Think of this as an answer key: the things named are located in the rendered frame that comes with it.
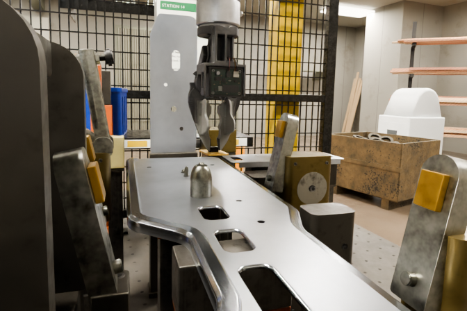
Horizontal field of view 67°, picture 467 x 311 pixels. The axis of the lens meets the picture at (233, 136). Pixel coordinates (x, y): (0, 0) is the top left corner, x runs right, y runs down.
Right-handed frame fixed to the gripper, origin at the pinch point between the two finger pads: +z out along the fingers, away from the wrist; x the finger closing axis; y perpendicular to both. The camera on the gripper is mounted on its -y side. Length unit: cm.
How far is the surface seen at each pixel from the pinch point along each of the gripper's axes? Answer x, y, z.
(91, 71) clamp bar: -20.5, 1.8, -12.1
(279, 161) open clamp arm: 10.0, 7.5, 2.5
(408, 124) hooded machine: 350, -317, 26
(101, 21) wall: -62, -814, -168
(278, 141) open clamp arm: 10.5, 5.5, -0.8
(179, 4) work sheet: 2, -54, -37
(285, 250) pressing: -0.8, 32.8, 6.1
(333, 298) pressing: -1.0, 41.1, 6.0
